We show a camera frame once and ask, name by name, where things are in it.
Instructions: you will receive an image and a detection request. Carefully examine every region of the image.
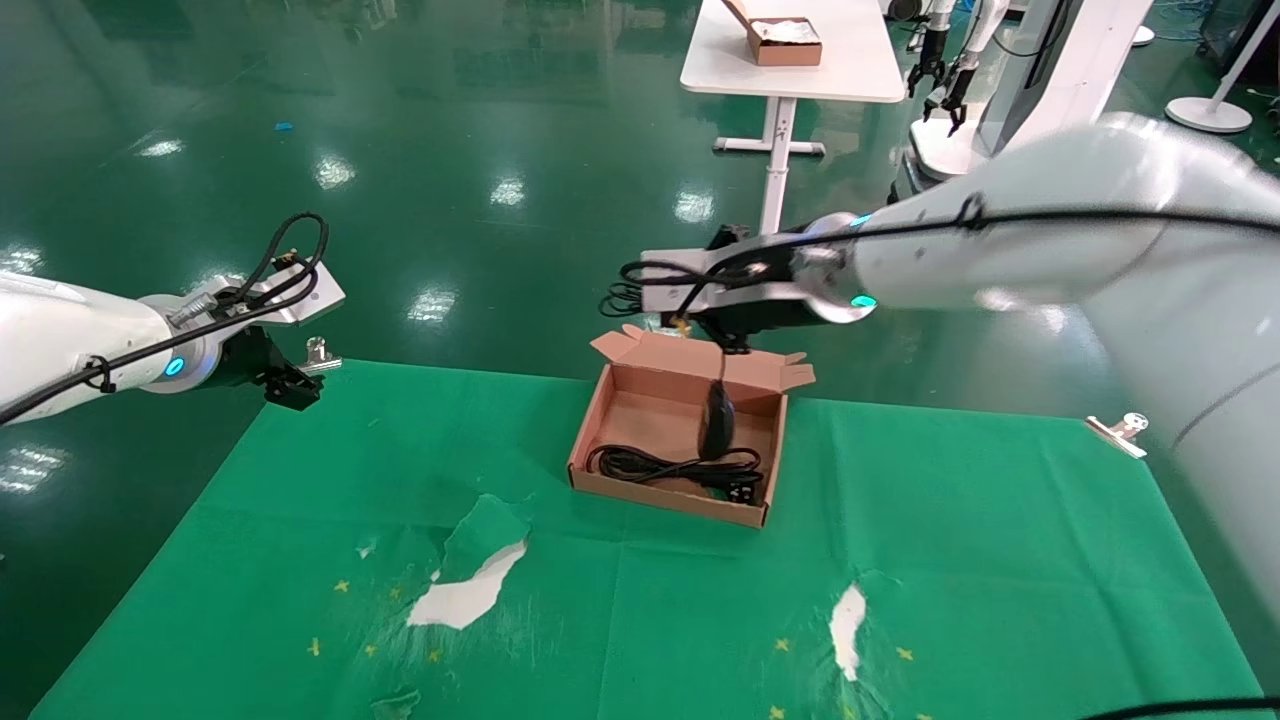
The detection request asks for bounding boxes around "white desk with metal leg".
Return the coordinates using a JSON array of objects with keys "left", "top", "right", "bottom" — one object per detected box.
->
[{"left": 679, "top": 0, "right": 906, "bottom": 237}]

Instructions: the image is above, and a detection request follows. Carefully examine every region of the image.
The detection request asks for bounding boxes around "black background robot gripper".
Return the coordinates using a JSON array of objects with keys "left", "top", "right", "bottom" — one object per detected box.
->
[
  {"left": 905, "top": 25, "right": 947, "bottom": 101},
  {"left": 924, "top": 55, "right": 971, "bottom": 139}
]

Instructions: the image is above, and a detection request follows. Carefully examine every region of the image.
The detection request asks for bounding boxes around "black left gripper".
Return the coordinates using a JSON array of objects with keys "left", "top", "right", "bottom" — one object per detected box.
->
[{"left": 205, "top": 325, "right": 324, "bottom": 412}]

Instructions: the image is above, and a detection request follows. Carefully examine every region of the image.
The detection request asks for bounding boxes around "white floor fan stand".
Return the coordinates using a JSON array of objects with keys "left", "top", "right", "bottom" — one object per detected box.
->
[{"left": 1163, "top": 0, "right": 1280, "bottom": 135}]

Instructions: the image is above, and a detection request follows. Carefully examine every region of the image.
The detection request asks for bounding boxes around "dark cabinet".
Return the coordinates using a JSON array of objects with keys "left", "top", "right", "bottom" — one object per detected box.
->
[{"left": 1198, "top": 0, "right": 1280, "bottom": 83}]

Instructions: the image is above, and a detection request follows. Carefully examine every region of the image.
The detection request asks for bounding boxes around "small brown box with flap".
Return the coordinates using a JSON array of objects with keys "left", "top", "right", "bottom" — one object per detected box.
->
[{"left": 720, "top": 0, "right": 823, "bottom": 69}]

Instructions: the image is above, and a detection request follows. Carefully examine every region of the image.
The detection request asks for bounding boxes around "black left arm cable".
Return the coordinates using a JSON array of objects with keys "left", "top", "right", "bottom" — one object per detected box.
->
[{"left": 0, "top": 211, "right": 331, "bottom": 423}]

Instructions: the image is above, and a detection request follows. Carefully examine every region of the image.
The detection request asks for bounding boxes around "black wired computer mouse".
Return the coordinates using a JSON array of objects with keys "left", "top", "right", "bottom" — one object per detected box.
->
[{"left": 697, "top": 345, "right": 738, "bottom": 463}]

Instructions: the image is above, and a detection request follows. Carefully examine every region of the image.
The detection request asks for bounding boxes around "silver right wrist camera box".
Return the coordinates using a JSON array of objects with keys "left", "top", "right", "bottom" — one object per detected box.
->
[{"left": 640, "top": 245, "right": 801, "bottom": 316}]

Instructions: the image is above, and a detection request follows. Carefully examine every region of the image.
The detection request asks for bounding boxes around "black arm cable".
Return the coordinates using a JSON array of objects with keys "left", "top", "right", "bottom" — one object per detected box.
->
[
  {"left": 0, "top": 211, "right": 331, "bottom": 423},
  {"left": 598, "top": 195, "right": 1280, "bottom": 321}
]

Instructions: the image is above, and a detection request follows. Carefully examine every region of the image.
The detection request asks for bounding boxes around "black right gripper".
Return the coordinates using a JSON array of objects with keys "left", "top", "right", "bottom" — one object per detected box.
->
[{"left": 690, "top": 296, "right": 837, "bottom": 358}]

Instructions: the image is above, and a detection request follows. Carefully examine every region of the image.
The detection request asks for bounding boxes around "white wheeled background robot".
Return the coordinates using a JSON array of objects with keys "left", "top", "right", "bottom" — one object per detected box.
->
[{"left": 905, "top": 0, "right": 1153, "bottom": 183}]

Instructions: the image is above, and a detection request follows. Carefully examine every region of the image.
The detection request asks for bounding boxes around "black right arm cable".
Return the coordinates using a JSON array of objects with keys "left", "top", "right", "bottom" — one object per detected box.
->
[{"left": 598, "top": 195, "right": 1280, "bottom": 321}]

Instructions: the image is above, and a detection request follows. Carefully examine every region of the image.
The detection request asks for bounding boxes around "green table cloth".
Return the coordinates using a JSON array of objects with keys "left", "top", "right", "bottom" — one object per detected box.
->
[{"left": 30, "top": 360, "right": 1266, "bottom": 720}]

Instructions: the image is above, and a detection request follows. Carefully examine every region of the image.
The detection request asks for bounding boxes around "open brown cardboard box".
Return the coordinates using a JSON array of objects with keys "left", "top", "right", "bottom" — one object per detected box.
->
[{"left": 567, "top": 324, "right": 816, "bottom": 529}]

